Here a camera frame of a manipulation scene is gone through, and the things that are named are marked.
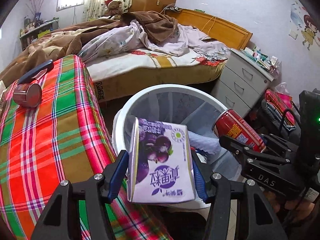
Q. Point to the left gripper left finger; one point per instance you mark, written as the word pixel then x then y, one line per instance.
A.
pixel 60 218

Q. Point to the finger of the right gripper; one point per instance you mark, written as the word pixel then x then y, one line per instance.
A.
pixel 276 145
pixel 242 152

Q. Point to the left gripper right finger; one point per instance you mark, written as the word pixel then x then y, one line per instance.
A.
pixel 255 217

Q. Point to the red drink can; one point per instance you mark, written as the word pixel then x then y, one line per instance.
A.
pixel 231 124

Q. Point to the purple milk carton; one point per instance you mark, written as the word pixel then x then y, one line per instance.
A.
pixel 160 167

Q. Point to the cartoon face can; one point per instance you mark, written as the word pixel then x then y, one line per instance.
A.
pixel 28 95

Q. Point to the white mesh trash bin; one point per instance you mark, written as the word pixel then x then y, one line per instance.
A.
pixel 177 104

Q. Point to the person right hand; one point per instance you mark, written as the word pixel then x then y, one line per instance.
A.
pixel 300 208

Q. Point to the black metal chair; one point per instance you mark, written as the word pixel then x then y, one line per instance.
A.
pixel 290 126

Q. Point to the grey drawer cabinet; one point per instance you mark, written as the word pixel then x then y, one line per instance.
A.
pixel 241 84

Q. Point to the plaid red green cloth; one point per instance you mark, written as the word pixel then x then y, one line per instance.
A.
pixel 64 137

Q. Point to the white floral duvet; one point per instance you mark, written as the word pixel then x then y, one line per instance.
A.
pixel 131 37

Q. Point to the wooden headboard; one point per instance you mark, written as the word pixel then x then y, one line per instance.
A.
pixel 217 28

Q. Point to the mattress with floral sheet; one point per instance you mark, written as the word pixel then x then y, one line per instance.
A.
pixel 127 73

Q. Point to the dark blue glasses case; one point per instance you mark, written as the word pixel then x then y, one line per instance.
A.
pixel 36 72

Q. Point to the brown teddy bear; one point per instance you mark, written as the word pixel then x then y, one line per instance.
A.
pixel 113 8

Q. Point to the brown fleece blanket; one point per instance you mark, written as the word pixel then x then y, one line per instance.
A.
pixel 68 41

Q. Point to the cluttered shelf unit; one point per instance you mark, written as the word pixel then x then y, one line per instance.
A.
pixel 32 34

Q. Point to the dried branch vase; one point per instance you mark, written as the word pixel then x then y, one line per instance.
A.
pixel 35 6

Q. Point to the cartoon girl wall sticker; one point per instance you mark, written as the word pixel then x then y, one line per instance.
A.
pixel 310 31

